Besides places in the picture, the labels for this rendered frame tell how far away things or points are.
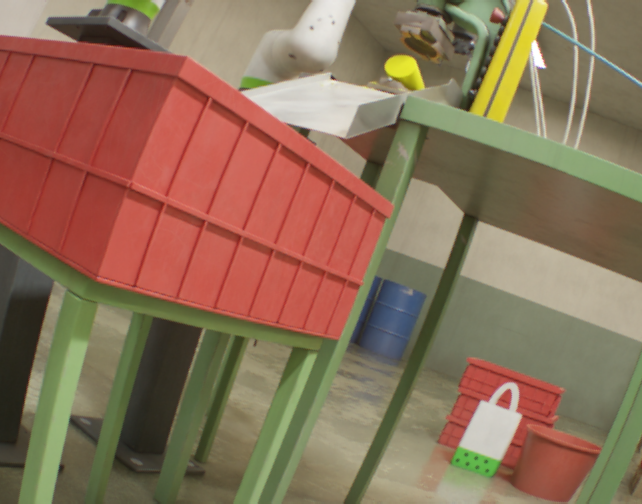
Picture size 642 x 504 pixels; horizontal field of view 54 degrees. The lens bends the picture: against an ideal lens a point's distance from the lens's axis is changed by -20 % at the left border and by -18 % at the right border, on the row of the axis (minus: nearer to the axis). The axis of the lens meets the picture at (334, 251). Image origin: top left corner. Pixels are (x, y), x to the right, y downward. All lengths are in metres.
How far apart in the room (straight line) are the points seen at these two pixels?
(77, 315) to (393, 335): 8.58
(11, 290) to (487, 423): 2.52
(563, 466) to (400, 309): 6.22
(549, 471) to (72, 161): 2.82
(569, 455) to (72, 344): 2.76
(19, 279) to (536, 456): 2.50
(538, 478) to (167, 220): 2.75
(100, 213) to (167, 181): 0.08
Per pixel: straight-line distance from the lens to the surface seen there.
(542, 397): 3.85
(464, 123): 1.21
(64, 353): 0.70
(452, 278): 2.08
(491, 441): 3.40
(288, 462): 1.24
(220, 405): 1.99
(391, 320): 9.19
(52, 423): 0.72
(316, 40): 1.68
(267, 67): 1.81
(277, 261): 0.91
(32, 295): 1.43
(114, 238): 0.65
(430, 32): 1.57
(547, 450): 3.24
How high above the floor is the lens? 0.62
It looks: 2 degrees up
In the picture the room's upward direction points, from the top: 21 degrees clockwise
